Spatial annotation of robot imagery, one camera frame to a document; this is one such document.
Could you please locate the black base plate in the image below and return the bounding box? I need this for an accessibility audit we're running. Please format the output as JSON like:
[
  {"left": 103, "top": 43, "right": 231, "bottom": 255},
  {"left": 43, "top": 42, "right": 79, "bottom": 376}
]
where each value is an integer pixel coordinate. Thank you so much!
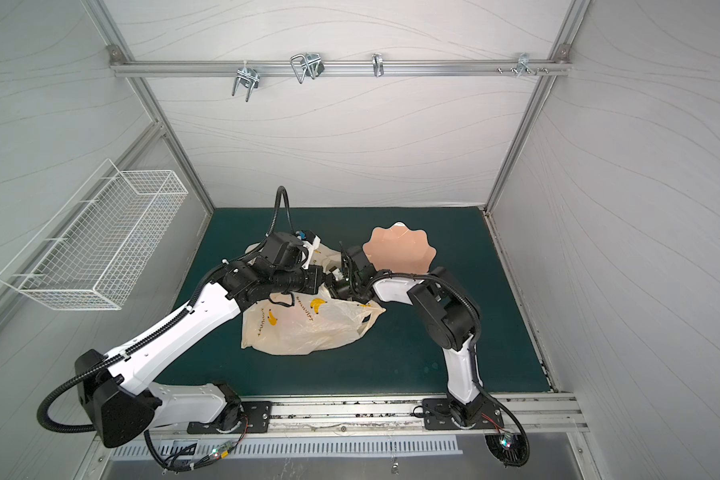
[
  {"left": 412, "top": 397, "right": 505, "bottom": 432},
  {"left": 186, "top": 401, "right": 272, "bottom": 435}
]

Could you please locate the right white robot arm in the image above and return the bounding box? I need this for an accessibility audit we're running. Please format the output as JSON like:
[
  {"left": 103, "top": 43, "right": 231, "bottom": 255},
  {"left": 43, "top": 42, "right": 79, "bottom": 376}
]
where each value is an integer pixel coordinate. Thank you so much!
[{"left": 325, "top": 247, "right": 504, "bottom": 431}]

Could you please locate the pink wavy fruit bowl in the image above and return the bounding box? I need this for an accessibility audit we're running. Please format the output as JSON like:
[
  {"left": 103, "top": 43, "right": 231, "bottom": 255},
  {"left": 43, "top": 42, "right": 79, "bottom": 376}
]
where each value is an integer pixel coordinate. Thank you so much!
[{"left": 362, "top": 222, "right": 437, "bottom": 274}]

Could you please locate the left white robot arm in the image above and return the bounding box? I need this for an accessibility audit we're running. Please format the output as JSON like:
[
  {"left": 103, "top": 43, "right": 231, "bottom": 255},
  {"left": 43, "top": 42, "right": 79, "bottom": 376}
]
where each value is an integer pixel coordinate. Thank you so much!
[{"left": 74, "top": 262, "right": 323, "bottom": 448}]

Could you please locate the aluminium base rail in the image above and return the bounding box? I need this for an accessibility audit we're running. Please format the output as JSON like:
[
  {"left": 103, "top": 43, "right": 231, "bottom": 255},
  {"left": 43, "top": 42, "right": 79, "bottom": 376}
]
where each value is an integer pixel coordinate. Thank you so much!
[{"left": 95, "top": 392, "right": 589, "bottom": 442}]

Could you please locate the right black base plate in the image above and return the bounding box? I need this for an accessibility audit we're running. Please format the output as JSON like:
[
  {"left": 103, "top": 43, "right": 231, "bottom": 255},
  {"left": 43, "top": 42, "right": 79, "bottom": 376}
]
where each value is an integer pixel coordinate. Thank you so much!
[{"left": 412, "top": 397, "right": 505, "bottom": 432}]

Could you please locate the white ventilation grille strip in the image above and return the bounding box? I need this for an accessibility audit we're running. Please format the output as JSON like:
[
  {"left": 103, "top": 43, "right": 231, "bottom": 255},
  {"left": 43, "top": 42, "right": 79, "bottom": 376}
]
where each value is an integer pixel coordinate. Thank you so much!
[{"left": 110, "top": 435, "right": 463, "bottom": 461}]

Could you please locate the black round fan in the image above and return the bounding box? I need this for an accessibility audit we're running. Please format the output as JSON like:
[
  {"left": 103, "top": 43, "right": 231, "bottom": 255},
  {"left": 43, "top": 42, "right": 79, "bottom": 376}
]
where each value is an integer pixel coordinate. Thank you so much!
[{"left": 485, "top": 432, "right": 530, "bottom": 467}]

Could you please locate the metal bracket with bolts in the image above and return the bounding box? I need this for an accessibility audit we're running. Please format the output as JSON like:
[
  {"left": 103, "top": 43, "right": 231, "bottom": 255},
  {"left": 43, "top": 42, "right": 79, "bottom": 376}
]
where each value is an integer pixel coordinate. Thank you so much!
[{"left": 496, "top": 53, "right": 548, "bottom": 77}]

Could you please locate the cream banana-print plastic bag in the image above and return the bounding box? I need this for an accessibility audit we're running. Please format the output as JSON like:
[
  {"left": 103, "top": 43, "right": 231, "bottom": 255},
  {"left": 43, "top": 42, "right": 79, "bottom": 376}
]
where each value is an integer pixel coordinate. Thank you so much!
[{"left": 240, "top": 239, "right": 387, "bottom": 356}]

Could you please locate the right black corrugated cable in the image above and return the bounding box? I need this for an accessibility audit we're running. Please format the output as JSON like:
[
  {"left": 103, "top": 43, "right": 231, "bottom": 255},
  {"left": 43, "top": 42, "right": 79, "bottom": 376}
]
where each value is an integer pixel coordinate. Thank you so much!
[{"left": 368, "top": 271, "right": 532, "bottom": 468}]

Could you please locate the white wire basket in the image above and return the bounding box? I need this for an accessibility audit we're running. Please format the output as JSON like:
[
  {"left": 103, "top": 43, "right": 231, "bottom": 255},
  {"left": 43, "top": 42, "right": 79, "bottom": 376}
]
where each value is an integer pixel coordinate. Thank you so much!
[{"left": 0, "top": 159, "right": 188, "bottom": 311}]

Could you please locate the left black corrugated cable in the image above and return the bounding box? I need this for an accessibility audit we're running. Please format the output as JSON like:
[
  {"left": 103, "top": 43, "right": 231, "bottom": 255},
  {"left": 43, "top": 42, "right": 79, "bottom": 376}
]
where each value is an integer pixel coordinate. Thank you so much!
[{"left": 36, "top": 185, "right": 292, "bottom": 434}]

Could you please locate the aluminium top crossbar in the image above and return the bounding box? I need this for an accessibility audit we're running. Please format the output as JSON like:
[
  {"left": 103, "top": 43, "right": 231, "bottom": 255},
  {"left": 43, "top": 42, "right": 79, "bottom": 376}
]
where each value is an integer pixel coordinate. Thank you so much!
[{"left": 110, "top": 57, "right": 572, "bottom": 78}]

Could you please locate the black corrugated cable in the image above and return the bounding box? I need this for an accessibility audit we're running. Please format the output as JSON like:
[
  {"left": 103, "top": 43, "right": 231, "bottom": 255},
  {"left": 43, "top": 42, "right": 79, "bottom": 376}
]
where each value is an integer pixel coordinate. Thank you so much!
[
  {"left": 368, "top": 271, "right": 532, "bottom": 468},
  {"left": 36, "top": 185, "right": 292, "bottom": 434}
]

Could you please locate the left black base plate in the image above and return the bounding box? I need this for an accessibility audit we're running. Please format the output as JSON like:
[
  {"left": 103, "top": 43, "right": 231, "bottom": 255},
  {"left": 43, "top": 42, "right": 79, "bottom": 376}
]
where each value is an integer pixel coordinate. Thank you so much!
[{"left": 186, "top": 401, "right": 272, "bottom": 435}]

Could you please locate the metal u-bolt clamp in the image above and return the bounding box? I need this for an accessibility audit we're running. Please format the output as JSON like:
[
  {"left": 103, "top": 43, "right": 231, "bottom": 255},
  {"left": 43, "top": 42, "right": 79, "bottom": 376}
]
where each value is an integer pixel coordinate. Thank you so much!
[
  {"left": 231, "top": 66, "right": 260, "bottom": 102},
  {"left": 290, "top": 52, "right": 325, "bottom": 84}
]

